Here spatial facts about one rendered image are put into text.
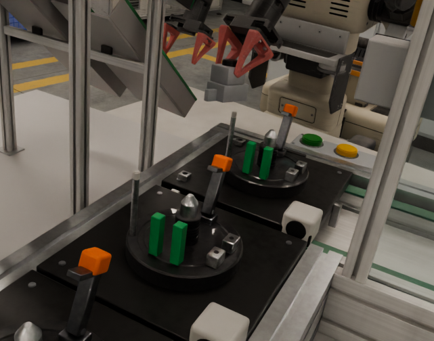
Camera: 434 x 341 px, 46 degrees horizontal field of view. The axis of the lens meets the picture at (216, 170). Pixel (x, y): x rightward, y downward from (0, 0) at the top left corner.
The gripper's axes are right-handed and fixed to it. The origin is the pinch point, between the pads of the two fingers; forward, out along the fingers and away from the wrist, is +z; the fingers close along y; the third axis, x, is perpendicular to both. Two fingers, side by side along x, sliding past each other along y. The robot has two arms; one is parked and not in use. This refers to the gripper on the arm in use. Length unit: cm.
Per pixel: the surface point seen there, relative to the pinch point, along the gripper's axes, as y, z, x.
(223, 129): -4.9, 6.8, 12.3
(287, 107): 12.4, 2.1, 3.9
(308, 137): 8.0, -0.3, 20.4
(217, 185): 21.2, 21.5, -11.7
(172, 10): -457, -213, 308
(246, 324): 36, 33, -15
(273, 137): 15.4, 8.9, 0.9
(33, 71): -333, -25, 140
